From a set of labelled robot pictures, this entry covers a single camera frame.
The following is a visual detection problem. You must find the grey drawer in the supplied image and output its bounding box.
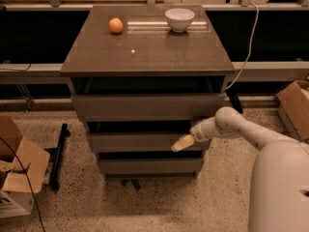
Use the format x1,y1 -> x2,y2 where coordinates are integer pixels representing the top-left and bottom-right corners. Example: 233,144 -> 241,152
98,159 -> 204,175
86,130 -> 213,153
71,93 -> 225,122

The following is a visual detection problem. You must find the open cardboard box left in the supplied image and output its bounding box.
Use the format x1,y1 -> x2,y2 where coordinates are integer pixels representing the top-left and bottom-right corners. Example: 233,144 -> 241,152
0,114 -> 50,218

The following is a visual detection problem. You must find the black stand bar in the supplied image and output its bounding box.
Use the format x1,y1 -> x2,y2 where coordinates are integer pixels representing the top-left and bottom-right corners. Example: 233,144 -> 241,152
49,124 -> 70,191

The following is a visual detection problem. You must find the grey bottom drawer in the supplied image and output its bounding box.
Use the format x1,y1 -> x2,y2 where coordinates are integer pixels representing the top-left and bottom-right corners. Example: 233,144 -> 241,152
98,159 -> 204,175

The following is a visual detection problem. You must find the grey top drawer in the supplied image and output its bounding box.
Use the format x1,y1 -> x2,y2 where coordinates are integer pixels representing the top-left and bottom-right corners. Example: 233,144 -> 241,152
71,93 -> 225,122

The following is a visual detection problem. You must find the black cable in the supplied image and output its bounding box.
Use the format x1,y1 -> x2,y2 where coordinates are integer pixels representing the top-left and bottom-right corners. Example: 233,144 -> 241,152
0,136 -> 46,232

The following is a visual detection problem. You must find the orange fruit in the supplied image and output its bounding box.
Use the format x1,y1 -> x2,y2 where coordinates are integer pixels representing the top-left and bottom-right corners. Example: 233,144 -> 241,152
109,17 -> 124,34

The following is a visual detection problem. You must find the white cable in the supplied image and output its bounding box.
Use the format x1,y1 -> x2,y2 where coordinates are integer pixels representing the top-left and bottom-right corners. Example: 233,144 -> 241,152
224,2 -> 260,91

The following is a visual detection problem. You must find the grey drawer cabinet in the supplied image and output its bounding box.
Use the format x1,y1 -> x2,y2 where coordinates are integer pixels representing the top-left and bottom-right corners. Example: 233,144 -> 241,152
61,5 -> 235,178

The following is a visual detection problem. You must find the metal window rail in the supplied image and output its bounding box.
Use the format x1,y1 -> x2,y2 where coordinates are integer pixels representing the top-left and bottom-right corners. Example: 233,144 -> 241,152
0,61 -> 309,84

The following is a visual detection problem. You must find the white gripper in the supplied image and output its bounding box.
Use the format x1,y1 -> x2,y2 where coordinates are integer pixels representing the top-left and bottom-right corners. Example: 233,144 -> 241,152
171,119 -> 214,152

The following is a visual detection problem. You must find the white bowl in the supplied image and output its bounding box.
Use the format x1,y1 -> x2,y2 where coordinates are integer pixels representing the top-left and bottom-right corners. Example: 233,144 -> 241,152
165,8 -> 195,32

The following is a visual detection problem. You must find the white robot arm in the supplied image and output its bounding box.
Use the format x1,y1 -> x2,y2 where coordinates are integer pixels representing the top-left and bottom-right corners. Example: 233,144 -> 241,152
172,106 -> 309,232

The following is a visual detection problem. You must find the black bracket right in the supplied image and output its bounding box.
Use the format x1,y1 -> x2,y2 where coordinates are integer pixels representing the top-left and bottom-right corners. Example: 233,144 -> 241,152
226,89 -> 243,114

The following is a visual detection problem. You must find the cardboard box right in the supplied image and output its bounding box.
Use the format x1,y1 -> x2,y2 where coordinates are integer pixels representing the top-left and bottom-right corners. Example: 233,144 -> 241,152
276,80 -> 309,140

